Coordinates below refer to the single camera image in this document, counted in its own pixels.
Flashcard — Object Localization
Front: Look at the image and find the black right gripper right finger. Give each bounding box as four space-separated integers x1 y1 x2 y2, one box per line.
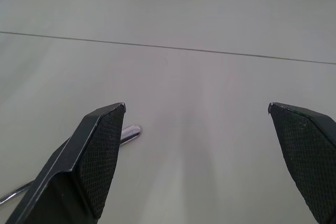
267 101 336 224

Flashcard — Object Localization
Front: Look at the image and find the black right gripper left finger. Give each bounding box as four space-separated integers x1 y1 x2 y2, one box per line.
5 102 127 224

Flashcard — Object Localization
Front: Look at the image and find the silver metal cutlery piece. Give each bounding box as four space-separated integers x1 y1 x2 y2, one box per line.
0 123 143 206

